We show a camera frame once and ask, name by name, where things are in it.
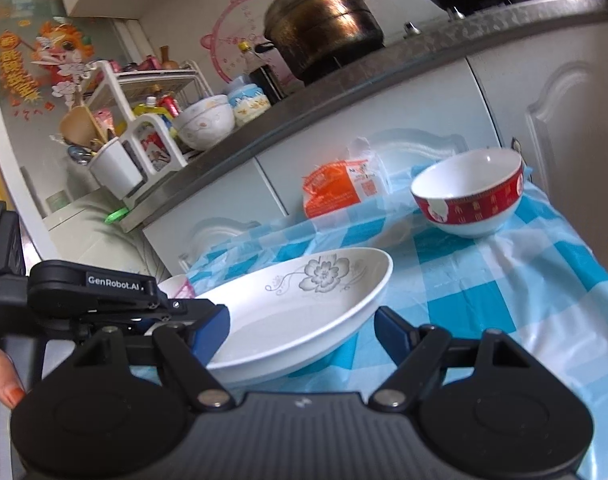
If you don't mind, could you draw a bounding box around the brown metal steamer pot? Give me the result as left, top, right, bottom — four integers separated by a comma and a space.
263, 0, 385, 86

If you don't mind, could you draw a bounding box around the blue white checkered tablecloth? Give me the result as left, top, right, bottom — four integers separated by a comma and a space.
134, 157, 608, 480

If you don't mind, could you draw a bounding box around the orange and white plastic bag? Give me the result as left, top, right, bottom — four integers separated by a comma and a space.
302, 137, 390, 218

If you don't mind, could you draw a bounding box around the orange dragon window decoration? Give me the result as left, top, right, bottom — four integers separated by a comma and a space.
0, 20, 97, 108

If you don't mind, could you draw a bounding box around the glass sliding door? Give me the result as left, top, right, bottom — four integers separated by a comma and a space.
0, 0, 150, 281

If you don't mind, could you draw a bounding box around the red white packet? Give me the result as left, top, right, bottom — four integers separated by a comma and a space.
141, 127, 167, 171

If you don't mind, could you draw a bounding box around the blue and white jar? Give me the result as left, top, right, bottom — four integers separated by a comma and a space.
226, 82, 272, 128

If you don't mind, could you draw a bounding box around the white utensil holder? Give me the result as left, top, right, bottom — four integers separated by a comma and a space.
86, 137, 145, 201

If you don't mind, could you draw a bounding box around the white bowl purple rim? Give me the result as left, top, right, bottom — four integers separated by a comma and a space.
158, 275, 197, 301

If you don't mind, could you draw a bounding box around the gas stove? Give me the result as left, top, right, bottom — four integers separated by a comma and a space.
299, 5, 480, 86

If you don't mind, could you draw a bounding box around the white plastic spice rack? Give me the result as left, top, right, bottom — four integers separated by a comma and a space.
84, 60, 205, 181

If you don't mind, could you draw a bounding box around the pink round wall sticker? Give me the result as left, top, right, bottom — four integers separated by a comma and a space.
200, 0, 297, 86

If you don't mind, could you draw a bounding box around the white kitchen cabinet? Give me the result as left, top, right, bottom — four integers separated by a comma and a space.
141, 10, 608, 281

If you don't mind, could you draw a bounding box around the wooden spatula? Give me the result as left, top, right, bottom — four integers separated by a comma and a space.
59, 107, 107, 148

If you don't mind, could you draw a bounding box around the white floral bowl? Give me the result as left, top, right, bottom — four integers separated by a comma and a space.
175, 102, 236, 151
176, 95, 231, 121

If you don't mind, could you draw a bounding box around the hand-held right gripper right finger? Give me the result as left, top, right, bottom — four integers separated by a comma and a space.
369, 307, 532, 411

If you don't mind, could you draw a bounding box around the white plate grey flower print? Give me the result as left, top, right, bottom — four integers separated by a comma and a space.
181, 247, 395, 386

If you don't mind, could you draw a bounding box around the dark soy sauce bottle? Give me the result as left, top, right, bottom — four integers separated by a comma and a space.
236, 40, 285, 106

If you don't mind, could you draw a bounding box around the red and white bowl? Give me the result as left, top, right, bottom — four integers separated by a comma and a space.
410, 148, 525, 238

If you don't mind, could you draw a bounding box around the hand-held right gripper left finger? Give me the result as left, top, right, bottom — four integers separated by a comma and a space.
74, 305, 235, 411

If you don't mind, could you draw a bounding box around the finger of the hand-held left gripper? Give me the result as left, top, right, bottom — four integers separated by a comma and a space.
129, 299, 217, 333

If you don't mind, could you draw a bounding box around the grey stone countertop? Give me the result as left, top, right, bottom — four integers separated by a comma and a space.
119, 0, 608, 233

